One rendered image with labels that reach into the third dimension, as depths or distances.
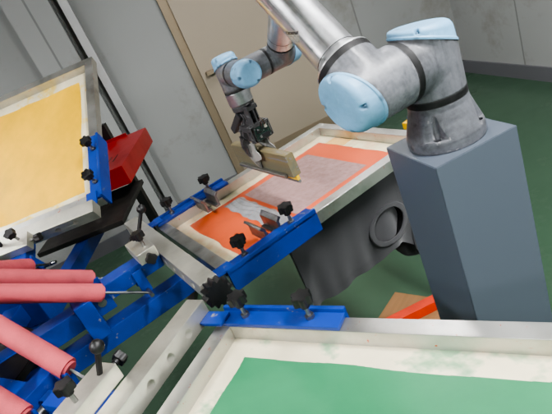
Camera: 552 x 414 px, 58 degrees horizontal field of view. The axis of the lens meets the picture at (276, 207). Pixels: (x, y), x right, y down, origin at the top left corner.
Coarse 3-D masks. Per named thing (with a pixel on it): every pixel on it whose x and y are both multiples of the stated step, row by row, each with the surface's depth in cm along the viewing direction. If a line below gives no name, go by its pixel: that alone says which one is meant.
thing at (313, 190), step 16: (336, 160) 173; (352, 160) 168; (368, 160) 163; (320, 176) 167; (336, 176) 162; (352, 176) 158; (288, 192) 166; (304, 192) 161; (320, 192) 156; (272, 208) 160; (304, 208) 152; (240, 224) 159; (256, 224) 154; (224, 240) 154; (256, 240) 146
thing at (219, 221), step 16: (320, 144) 193; (304, 160) 185; (320, 160) 179; (272, 176) 184; (304, 176) 172; (256, 192) 176; (272, 192) 171; (224, 208) 175; (192, 224) 173; (208, 224) 168; (224, 224) 163
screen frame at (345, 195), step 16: (320, 128) 199; (336, 128) 191; (384, 128) 172; (288, 144) 196; (304, 144) 198; (384, 160) 150; (240, 176) 186; (256, 176) 189; (368, 176) 146; (384, 176) 149; (224, 192) 184; (336, 192) 144; (352, 192) 144; (192, 208) 178; (320, 208) 140; (336, 208) 142; (176, 224) 176; (176, 240) 159; (192, 240) 154; (192, 256) 150; (208, 256) 141
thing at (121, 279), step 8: (128, 264) 144; (136, 264) 142; (144, 264) 143; (152, 264) 144; (160, 264) 145; (112, 272) 144; (120, 272) 142; (128, 272) 141; (144, 272) 143; (152, 272) 145; (104, 280) 141; (112, 280) 139; (120, 280) 140; (128, 280) 141; (112, 288) 139; (120, 288) 141; (128, 288) 142; (112, 296) 140
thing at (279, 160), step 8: (232, 144) 172; (240, 144) 168; (240, 152) 169; (264, 152) 153; (272, 152) 149; (280, 152) 146; (288, 152) 144; (240, 160) 174; (248, 160) 167; (264, 160) 156; (272, 160) 151; (280, 160) 146; (288, 160) 144; (272, 168) 155; (280, 168) 150; (288, 168) 145; (296, 168) 146; (288, 176) 148; (296, 176) 146
